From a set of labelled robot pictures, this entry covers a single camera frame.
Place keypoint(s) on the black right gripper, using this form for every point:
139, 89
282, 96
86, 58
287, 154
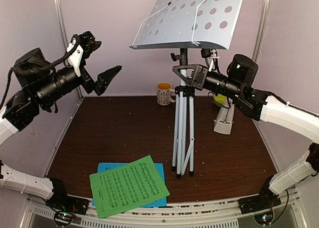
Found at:
198, 77

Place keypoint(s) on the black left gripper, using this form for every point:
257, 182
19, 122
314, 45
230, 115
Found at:
103, 78

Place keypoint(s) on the white perforated music stand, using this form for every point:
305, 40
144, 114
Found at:
184, 24

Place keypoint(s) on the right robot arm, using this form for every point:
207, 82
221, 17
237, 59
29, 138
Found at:
260, 105

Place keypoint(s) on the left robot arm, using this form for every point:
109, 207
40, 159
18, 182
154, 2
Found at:
34, 84

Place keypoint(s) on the floral ceramic mug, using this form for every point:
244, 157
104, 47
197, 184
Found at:
165, 93

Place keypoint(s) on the small yellow-green bowl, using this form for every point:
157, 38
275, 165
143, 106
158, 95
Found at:
219, 100

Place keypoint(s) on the white metronome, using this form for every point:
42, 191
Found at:
224, 120

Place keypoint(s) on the green sheet music page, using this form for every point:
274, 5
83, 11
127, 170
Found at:
127, 187

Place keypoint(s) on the blue sheet music page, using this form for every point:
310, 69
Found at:
160, 168

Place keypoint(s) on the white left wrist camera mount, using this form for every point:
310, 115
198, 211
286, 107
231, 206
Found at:
75, 58

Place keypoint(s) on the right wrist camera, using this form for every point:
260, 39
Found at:
211, 59

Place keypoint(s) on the right aluminium frame post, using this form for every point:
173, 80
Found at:
262, 30

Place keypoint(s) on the aluminium frame post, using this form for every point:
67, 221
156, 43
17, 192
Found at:
61, 22
262, 30

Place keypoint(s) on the left aluminium frame post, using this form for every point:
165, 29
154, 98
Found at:
61, 22

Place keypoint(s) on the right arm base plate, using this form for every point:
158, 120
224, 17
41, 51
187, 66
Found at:
257, 203

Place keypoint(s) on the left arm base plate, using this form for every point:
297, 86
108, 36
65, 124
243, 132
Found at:
74, 205

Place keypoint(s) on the aluminium front rail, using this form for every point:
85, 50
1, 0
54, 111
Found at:
223, 213

